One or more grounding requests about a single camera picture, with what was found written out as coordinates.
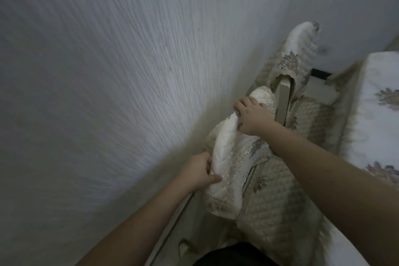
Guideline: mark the person's left hand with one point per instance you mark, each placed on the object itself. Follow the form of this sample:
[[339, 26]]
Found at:
[[194, 174]]

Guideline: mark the person's right hand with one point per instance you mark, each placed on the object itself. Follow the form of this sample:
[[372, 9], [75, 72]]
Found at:
[[255, 119]]

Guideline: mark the person's left thumb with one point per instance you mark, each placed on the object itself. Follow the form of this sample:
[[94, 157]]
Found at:
[[213, 179]]

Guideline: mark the person's right fingers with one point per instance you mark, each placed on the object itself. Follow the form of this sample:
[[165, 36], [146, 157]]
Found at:
[[243, 105]]

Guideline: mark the cream quilted floral backrest cover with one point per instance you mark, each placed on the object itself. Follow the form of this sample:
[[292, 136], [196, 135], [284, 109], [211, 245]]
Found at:
[[297, 44], [227, 163]]

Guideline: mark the person's left forearm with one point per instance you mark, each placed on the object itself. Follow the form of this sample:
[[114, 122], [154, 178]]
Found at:
[[140, 228]]

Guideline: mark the person's right forearm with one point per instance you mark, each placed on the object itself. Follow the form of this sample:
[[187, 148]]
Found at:
[[327, 181]]

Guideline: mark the beige quilted seat cover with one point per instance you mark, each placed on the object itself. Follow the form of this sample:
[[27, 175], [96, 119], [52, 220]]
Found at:
[[274, 200]]

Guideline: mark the person's black clothing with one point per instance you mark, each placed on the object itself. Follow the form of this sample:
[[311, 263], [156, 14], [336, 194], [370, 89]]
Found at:
[[233, 255]]

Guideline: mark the small black wall fixture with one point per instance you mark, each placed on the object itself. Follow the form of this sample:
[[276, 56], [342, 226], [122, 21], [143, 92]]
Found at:
[[321, 74]]

